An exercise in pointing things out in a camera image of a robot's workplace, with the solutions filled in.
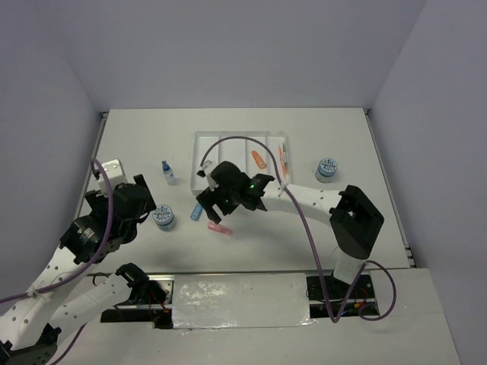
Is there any orange highlighter cap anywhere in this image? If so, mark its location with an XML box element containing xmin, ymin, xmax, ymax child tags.
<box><xmin>251</xmin><ymin>150</ymin><xmax>267</xmax><ymax>170</ymax></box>

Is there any orange highlighter pen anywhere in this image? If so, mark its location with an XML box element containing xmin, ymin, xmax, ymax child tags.
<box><xmin>278</xmin><ymin>144</ymin><xmax>287</xmax><ymax>178</ymax></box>

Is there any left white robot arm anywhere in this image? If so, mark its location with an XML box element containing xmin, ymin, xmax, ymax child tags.
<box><xmin>1</xmin><ymin>175</ymin><xmax>166</xmax><ymax>364</ymax></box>

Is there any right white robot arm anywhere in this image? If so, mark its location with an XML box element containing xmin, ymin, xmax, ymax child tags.
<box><xmin>196</xmin><ymin>161</ymin><xmax>384</xmax><ymax>297</ymax></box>

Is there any pink highlighter cap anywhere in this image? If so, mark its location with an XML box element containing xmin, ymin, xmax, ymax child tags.
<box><xmin>207</xmin><ymin>221</ymin><xmax>233</xmax><ymax>235</ymax></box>

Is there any blue highlighter marker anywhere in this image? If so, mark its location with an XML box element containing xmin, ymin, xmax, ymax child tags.
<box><xmin>190</xmin><ymin>204</ymin><xmax>202</xmax><ymax>221</ymax></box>

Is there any left blue ink jar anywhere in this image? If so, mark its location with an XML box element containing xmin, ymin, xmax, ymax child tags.
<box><xmin>151</xmin><ymin>205</ymin><xmax>177</xmax><ymax>231</ymax></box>

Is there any blue ink jar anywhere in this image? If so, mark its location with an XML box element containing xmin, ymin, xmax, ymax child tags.
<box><xmin>151</xmin><ymin>205</ymin><xmax>177</xmax><ymax>231</ymax></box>
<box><xmin>315</xmin><ymin>157</ymin><xmax>338</xmax><ymax>183</ymax></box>

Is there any white compartment tray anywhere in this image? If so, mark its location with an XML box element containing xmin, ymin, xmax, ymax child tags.
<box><xmin>189</xmin><ymin>131</ymin><xmax>291</xmax><ymax>195</ymax></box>

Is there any small blue bottle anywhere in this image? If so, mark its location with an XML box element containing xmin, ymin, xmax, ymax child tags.
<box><xmin>161</xmin><ymin>160</ymin><xmax>177</xmax><ymax>186</ymax></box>

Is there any right blue ink jar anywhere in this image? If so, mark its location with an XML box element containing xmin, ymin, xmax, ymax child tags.
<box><xmin>315</xmin><ymin>157</ymin><xmax>338</xmax><ymax>183</ymax></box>

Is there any silver foil panel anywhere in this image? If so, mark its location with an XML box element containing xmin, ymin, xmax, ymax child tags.
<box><xmin>172</xmin><ymin>273</ymin><xmax>312</xmax><ymax>329</ymax></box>

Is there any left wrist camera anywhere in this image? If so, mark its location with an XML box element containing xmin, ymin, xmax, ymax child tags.
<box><xmin>93</xmin><ymin>159</ymin><xmax>128</xmax><ymax>195</ymax></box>

